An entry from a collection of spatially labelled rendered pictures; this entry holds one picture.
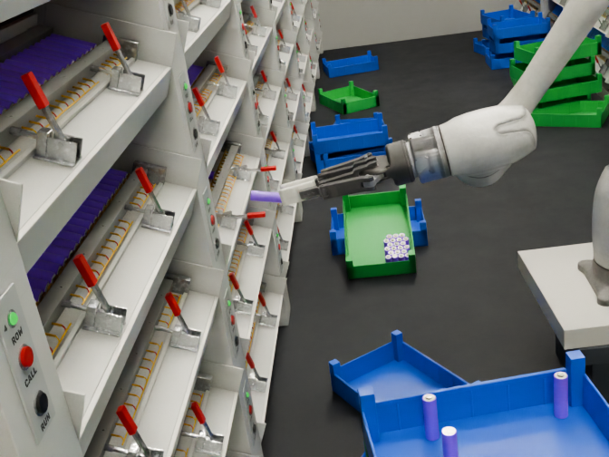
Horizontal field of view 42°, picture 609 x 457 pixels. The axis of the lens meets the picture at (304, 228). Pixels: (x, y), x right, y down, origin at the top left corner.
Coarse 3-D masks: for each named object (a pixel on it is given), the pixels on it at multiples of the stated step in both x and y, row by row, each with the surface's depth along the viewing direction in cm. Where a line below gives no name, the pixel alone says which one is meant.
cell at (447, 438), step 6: (444, 432) 96; (450, 432) 96; (456, 432) 96; (444, 438) 96; (450, 438) 95; (456, 438) 96; (444, 444) 96; (450, 444) 96; (456, 444) 96; (444, 450) 96; (450, 450) 96; (456, 450) 96; (444, 456) 97; (450, 456) 96; (456, 456) 97
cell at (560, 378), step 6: (558, 372) 104; (564, 372) 104; (558, 378) 103; (564, 378) 102; (558, 384) 103; (564, 384) 103; (558, 390) 103; (564, 390) 103; (558, 396) 104; (564, 396) 103; (558, 402) 104; (564, 402) 104; (558, 408) 104; (564, 408) 104; (558, 414) 105; (564, 414) 105
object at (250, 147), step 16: (224, 144) 193; (240, 144) 193; (256, 144) 195; (240, 160) 191; (256, 160) 194; (240, 192) 174; (224, 208) 165; (240, 208) 167; (240, 224) 161; (224, 240) 152; (224, 256) 140
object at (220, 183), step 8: (232, 152) 188; (232, 160) 184; (224, 168) 178; (224, 176) 174; (232, 176) 178; (216, 184) 169; (224, 184) 171; (232, 184) 175; (216, 192) 165; (224, 192) 169; (216, 200) 161; (224, 200) 165; (216, 208) 162
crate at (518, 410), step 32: (576, 352) 105; (480, 384) 106; (512, 384) 106; (544, 384) 107; (576, 384) 105; (384, 416) 106; (416, 416) 107; (448, 416) 107; (480, 416) 108; (512, 416) 107; (544, 416) 106; (576, 416) 105; (608, 416) 98; (384, 448) 104; (416, 448) 104; (480, 448) 102; (512, 448) 101; (544, 448) 100; (576, 448) 99; (608, 448) 99
